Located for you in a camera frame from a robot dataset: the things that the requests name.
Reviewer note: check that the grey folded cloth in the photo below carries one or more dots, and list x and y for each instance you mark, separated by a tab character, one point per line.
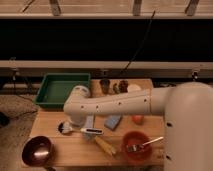
89	124

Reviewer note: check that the dark red grape bunch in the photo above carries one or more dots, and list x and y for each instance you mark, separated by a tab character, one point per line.
123	84

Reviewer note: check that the green cucumber toy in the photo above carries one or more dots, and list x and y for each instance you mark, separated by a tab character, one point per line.
116	89

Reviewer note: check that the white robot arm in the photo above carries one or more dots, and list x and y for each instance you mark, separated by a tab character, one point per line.
188	119

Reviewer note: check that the yellow corn cob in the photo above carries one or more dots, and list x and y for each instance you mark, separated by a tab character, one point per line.
108	148

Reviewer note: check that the dark purple bowl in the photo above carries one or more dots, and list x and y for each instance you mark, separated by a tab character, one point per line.
37	151

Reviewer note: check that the orange fruit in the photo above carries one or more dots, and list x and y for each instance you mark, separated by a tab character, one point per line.
138	119

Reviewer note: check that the wooden table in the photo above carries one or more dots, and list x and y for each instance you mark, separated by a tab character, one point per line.
72	149

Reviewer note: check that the green plastic tray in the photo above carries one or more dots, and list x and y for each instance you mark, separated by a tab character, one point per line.
56	87

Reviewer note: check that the orange bowl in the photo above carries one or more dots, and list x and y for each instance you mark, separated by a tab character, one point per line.
139	156

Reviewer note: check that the silver fork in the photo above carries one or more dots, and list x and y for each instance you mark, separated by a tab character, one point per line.
137	147

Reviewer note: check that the white cup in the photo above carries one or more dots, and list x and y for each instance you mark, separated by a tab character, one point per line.
133	88

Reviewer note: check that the blue sponge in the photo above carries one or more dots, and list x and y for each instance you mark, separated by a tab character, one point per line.
112	122

